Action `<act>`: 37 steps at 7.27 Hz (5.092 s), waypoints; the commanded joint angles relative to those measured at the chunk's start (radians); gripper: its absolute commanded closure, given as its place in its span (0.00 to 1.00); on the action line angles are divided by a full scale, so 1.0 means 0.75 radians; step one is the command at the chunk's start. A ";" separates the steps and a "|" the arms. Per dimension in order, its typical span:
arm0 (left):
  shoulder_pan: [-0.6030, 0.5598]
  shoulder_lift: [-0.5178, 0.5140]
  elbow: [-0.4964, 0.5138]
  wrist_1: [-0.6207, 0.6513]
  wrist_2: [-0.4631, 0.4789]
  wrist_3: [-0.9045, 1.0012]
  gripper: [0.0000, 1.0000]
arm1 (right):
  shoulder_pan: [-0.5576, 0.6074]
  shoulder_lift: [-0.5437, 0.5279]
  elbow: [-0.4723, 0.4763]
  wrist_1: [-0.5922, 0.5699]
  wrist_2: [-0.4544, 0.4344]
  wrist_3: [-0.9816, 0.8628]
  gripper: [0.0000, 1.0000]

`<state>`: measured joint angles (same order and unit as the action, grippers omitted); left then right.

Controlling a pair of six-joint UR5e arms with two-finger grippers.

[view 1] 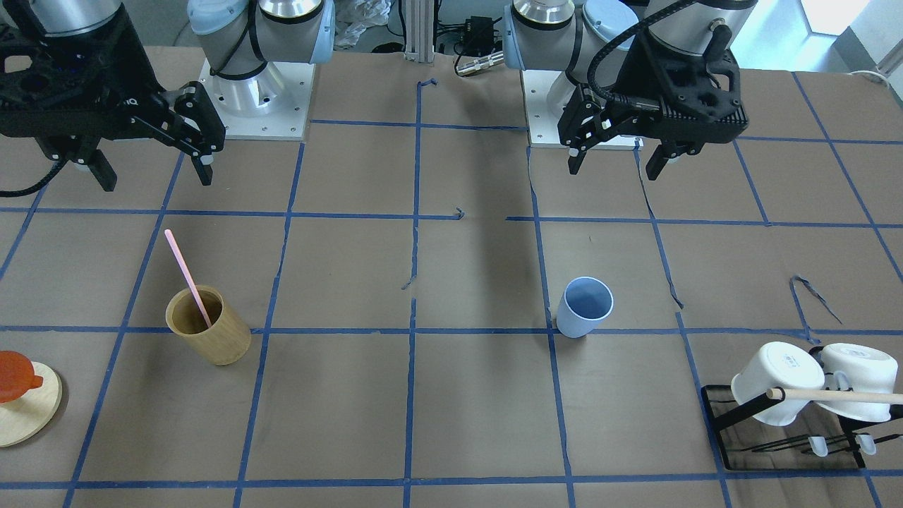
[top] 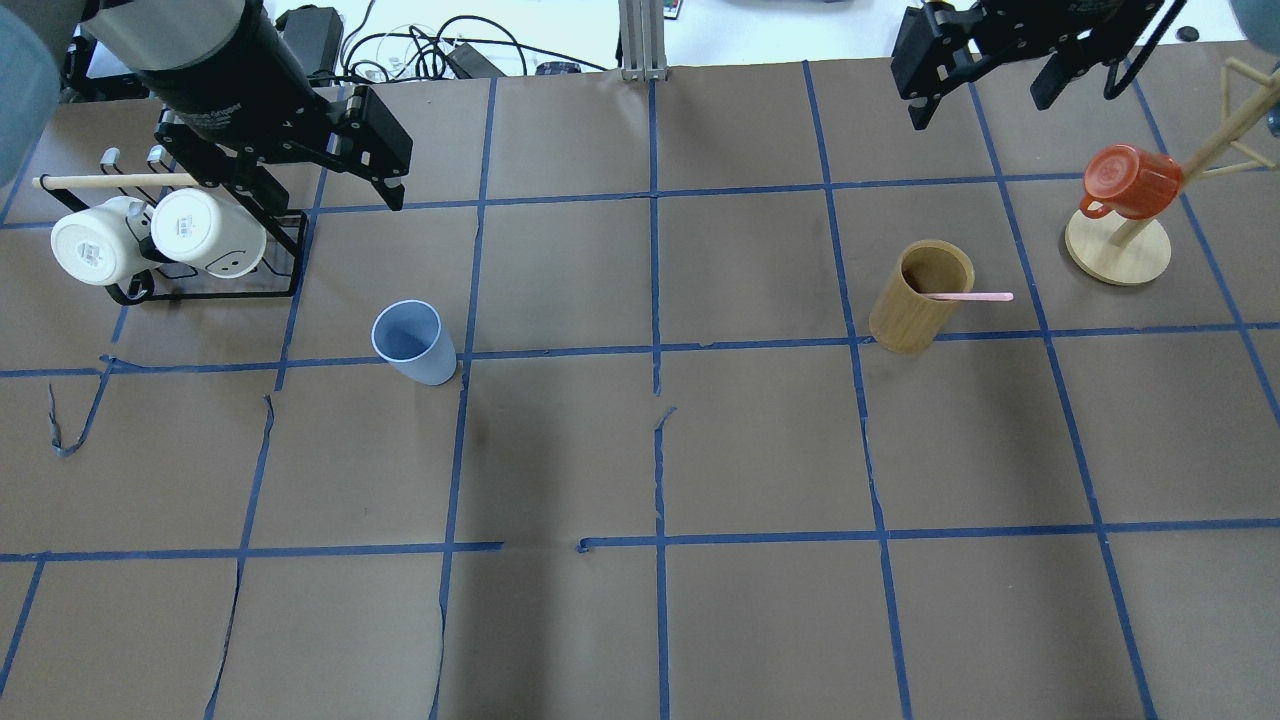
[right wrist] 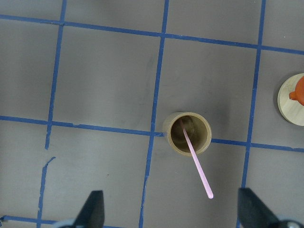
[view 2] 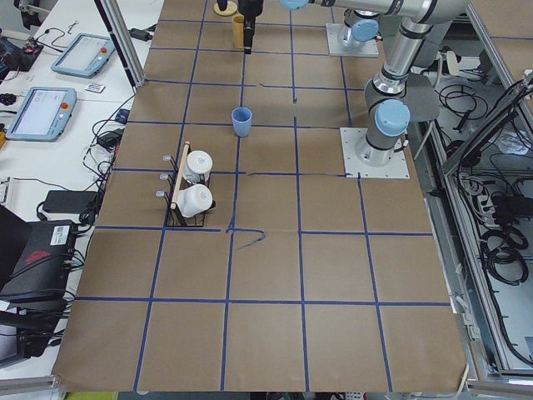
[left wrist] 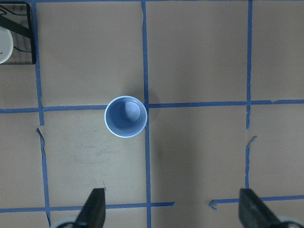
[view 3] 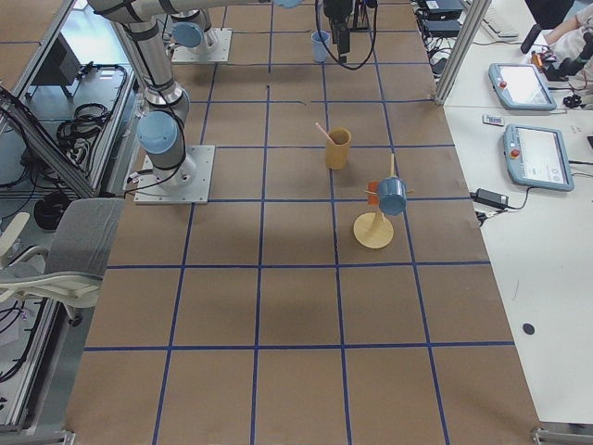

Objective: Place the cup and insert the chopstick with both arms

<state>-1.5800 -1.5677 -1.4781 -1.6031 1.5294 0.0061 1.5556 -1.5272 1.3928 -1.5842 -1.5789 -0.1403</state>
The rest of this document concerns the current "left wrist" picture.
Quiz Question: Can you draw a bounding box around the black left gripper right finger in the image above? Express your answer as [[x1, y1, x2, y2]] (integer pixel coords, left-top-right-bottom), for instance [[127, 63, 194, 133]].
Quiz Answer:
[[238, 189, 280, 228]]

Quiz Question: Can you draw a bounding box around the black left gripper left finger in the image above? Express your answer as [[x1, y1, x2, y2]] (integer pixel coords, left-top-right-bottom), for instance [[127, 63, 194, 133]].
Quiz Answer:
[[75, 188, 105, 228]]

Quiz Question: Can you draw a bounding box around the light blue plastic cup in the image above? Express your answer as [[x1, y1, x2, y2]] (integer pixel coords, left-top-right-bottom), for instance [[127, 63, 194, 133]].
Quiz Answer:
[[104, 95, 148, 138]]

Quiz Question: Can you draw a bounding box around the white hanging mug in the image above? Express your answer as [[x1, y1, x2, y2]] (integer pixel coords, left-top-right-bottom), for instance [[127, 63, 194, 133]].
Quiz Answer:
[[0, 27, 13, 64]]

